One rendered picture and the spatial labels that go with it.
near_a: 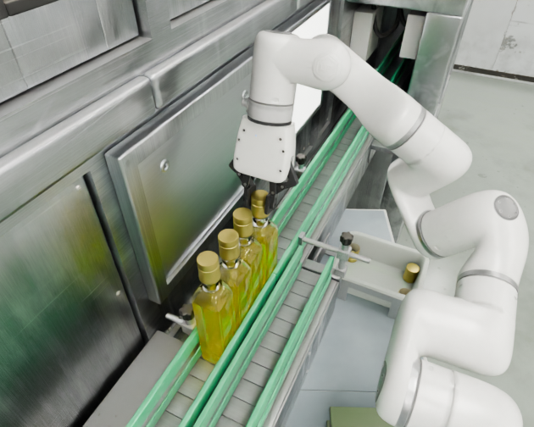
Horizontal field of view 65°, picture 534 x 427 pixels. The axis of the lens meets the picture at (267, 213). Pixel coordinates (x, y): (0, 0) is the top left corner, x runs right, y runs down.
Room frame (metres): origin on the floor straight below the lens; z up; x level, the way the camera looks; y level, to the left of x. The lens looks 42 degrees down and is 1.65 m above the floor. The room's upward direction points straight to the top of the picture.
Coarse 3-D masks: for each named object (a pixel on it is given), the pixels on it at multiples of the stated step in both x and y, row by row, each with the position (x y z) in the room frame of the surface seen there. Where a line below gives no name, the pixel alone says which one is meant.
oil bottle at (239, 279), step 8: (240, 264) 0.49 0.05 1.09; (248, 264) 0.50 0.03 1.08; (224, 272) 0.47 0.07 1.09; (232, 272) 0.47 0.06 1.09; (240, 272) 0.47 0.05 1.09; (248, 272) 0.49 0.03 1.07; (224, 280) 0.46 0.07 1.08; (232, 280) 0.46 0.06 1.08; (240, 280) 0.46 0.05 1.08; (248, 280) 0.49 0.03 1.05; (232, 288) 0.46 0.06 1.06; (240, 288) 0.46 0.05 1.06; (248, 288) 0.49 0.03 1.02; (240, 296) 0.46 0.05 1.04; (248, 296) 0.49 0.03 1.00; (240, 304) 0.46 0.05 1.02; (248, 304) 0.48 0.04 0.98; (240, 312) 0.46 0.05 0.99; (240, 320) 0.46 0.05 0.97
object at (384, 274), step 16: (368, 240) 0.80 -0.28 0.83; (384, 240) 0.79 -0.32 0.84; (336, 256) 0.73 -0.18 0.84; (368, 256) 0.79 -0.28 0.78; (384, 256) 0.78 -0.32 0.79; (400, 256) 0.76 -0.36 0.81; (416, 256) 0.75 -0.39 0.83; (352, 272) 0.74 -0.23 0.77; (368, 272) 0.74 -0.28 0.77; (384, 272) 0.74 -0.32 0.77; (400, 272) 0.74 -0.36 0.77; (384, 288) 0.63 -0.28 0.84; (400, 288) 0.69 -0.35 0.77; (416, 288) 0.64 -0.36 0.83
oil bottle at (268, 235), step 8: (272, 224) 0.59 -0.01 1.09; (256, 232) 0.57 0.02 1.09; (264, 232) 0.57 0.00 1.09; (272, 232) 0.58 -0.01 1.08; (264, 240) 0.56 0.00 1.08; (272, 240) 0.58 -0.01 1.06; (264, 248) 0.56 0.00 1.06; (272, 248) 0.58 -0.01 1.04; (264, 256) 0.56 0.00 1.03; (272, 256) 0.58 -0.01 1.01; (264, 264) 0.56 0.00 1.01; (272, 264) 0.58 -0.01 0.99; (264, 272) 0.56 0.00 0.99; (272, 272) 0.58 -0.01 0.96; (264, 280) 0.56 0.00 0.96
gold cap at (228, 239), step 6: (222, 234) 0.49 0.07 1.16; (228, 234) 0.49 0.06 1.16; (234, 234) 0.49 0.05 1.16; (222, 240) 0.48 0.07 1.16; (228, 240) 0.48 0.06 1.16; (234, 240) 0.48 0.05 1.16; (222, 246) 0.47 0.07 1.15; (228, 246) 0.47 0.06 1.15; (234, 246) 0.48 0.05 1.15; (222, 252) 0.48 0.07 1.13; (228, 252) 0.47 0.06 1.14; (234, 252) 0.47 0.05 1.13; (222, 258) 0.48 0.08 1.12; (228, 258) 0.47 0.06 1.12; (234, 258) 0.47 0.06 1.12
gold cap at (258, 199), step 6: (258, 192) 0.60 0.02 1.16; (264, 192) 0.60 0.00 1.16; (252, 198) 0.58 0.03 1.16; (258, 198) 0.58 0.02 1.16; (264, 198) 0.58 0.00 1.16; (252, 204) 0.58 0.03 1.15; (258, 204) 0.58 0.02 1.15; (264, 204) 0.58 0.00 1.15; (252, 210) 0.59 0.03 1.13; (258, 210) 0.58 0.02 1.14; (258, 216) 0.58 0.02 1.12; (264, 216) 0.58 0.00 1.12
